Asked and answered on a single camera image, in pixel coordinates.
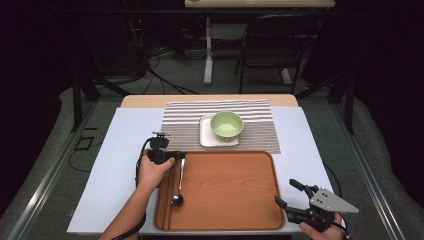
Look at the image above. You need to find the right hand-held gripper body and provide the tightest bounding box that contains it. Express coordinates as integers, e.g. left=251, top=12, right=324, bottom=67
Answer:
left=286, top=186, right=360, bottom=233

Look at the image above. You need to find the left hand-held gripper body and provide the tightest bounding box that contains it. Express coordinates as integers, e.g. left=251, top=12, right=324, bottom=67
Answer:
left=146, top=131, right=172, bottom=165

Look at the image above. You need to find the metal spoon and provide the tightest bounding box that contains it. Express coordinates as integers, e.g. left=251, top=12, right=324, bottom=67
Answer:
left=171, top=158, right=186, bottom=207

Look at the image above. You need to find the green bowl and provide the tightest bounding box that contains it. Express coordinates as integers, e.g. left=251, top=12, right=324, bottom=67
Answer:
left=209, top=110, right=245, bottom=144

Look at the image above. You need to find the wooden tray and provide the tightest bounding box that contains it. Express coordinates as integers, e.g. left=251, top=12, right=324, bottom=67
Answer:
left=154, top=150, right=285, bottom=233

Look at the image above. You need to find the person's left hand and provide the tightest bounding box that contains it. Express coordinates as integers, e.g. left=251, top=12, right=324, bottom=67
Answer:
left=136, top=153, right=176, bottom=194

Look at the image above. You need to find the person's right hand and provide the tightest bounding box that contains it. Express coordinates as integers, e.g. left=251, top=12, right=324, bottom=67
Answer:
left=298, top=212, right=348, bottom=240

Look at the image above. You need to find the white square plate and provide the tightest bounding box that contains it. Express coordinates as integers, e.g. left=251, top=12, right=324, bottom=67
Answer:
left=198, top=114, right=241, bottom=148

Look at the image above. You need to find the striped placemat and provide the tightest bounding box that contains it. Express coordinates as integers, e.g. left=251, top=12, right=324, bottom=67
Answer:
left=156, top=98, right=282, bottom=158

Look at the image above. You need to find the black metal stand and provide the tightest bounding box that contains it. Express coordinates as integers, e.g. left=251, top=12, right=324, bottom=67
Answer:
left=70, top=71, right=132, bottom=133
left=295, top=71, right=356, bottom=135

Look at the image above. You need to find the dark computer tower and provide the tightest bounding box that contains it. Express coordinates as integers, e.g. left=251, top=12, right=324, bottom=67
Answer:
left=89, top=14, right=148, bottom=78

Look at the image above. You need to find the black horizontal bar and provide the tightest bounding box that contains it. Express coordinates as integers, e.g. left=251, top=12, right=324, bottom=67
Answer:
left=56, top=8, right=361, bottom=17

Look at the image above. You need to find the black folding chair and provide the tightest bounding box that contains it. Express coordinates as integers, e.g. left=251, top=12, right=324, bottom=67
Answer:
left=234, top=13, right=319, bottom=95

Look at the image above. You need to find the desk with white legs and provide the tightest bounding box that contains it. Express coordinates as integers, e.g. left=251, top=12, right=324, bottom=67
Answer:
left=184, top=0, right=336, bottom=86

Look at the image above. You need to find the black floor cable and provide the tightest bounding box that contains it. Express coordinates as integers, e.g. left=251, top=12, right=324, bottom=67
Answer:
left=68, top=141, right=103, bottom=174
left=322, top=162, right=344, bottom=204

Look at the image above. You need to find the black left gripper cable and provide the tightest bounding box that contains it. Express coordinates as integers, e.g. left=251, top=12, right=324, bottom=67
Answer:
left=110, top=137, right=153, bottom=240

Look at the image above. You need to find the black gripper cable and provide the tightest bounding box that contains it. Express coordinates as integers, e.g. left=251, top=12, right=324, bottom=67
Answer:
left=110, top=137, right=153, bottom=240
left=333, top=219, right=352, bottom=240

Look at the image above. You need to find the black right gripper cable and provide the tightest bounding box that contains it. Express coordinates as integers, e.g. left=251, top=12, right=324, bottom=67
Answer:
left=333, top=219, right=352, bottom=240

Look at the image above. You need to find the aluminium floor rail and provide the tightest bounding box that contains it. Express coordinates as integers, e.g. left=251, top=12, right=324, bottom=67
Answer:
left=8, top=99, right=98, bottom=240
left=331, top=99, right=408, bottom=240

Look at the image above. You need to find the bundle of floor cables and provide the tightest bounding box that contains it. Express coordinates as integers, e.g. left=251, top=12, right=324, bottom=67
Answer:
left=141, top=44, right=201, bottom=96

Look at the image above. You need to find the floor socket frame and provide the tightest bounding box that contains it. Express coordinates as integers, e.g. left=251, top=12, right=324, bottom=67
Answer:
left=73, top=135, right=95, bottom=152

